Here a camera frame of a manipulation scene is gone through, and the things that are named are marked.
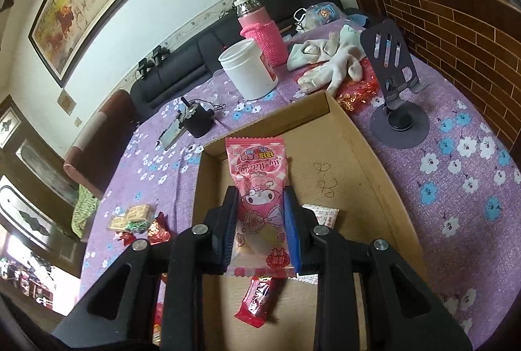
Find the brown armchair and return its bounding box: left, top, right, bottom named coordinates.
left=63, top=89, right=137, bottom=199

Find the wooden brick-pattern counter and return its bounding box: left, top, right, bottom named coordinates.
left=326, top=0, right=521, bottom=150

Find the pink sleeved thermos bottle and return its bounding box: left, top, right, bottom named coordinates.
left=233, top=0, right=288, bottom=67

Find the small red snack packet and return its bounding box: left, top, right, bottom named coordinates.
left=147, top=212, right=174, bottom=246

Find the pink cartoon snack packet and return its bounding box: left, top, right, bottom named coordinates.
left=225, top=135, right=298, bottom=278

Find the white plastic bucket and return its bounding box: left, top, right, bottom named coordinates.
left=218, top=39, right=278, bottom=100

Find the cardboard box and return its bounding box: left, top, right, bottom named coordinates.
left=191, top=90, right=412, bottom=351

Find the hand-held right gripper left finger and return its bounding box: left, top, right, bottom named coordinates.
left=52, top=185, right=241, bottom=351

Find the blue printed plastic bag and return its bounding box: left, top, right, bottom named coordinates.
left=303, top=3, right=346, bottom=30

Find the long red snack packet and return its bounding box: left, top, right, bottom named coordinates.
left=235, top=275, right=286, bottom=329

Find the wooden glass door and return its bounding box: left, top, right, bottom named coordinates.
left=0, top=94, right=82, bottom=278

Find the small wall plaque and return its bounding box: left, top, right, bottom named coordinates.
left=57, top=88, right=76, bottom=115

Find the dark red foil snack packet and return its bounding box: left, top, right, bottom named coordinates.
left=151, top=273, right=171, bottom=349

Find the red gold foil garland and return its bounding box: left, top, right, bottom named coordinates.
left=337, top=62, right=385, bottom=113

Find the black leather sofa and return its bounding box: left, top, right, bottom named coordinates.
left=130, top=0, right=346, bottom=121

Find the black cup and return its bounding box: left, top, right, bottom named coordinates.
left=179, top=98, right=215, bottom=139

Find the purple floral tablecloth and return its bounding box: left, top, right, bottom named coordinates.
left=79, top=19, right=521, bottom=347

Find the silver flat device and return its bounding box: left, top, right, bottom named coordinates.
left=160, top=112, right=188, bottom=151

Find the grey phone stand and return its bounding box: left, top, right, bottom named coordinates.
left=360, top=19, right=430, bottom=150

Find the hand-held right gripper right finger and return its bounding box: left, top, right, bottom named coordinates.
left=284, top=185, right=473, bottom=351

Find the white socks bundle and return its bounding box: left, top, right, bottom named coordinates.
left=287, top=24, right=365, bottom=97

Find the green patterned cloth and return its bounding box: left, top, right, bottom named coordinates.
left=71, top=186, right=100, bottom=240

